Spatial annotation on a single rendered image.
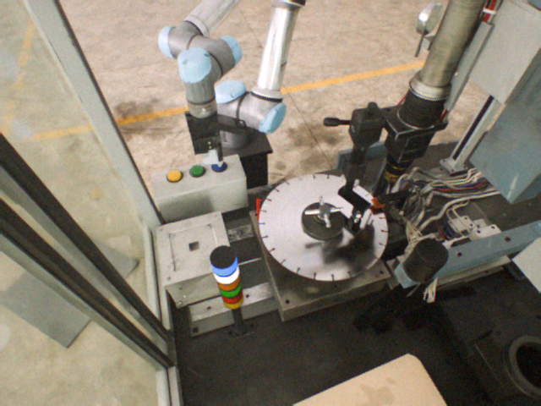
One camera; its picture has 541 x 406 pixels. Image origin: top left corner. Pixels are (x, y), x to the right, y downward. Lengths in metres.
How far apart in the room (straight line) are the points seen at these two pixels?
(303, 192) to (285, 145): 1.55
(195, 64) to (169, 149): 1.75
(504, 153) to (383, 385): 0.59
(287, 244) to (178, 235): 0.30
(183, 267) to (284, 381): 0.37
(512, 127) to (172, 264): 0.75
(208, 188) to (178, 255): 0.24
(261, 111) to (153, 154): 1.47
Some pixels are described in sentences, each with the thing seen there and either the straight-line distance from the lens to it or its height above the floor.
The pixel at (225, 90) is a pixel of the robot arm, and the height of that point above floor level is 0.97.
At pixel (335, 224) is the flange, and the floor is 0.96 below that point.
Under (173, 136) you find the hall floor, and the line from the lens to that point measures 2.62.
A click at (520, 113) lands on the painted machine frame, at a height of 1.34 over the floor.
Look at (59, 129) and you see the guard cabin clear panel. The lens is 0.62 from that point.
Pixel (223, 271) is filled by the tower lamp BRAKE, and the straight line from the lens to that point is 0.58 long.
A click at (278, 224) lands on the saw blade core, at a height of 0.95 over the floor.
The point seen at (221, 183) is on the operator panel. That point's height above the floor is 0.89.
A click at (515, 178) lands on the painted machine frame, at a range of 0.66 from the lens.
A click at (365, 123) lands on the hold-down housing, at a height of 1.25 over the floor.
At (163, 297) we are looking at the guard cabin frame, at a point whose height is 0.79.
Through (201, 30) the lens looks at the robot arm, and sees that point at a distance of 1.01.
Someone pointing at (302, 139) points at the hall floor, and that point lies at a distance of 2.50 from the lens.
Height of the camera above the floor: 1.66
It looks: 52 degrees down
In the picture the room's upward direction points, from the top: straight up
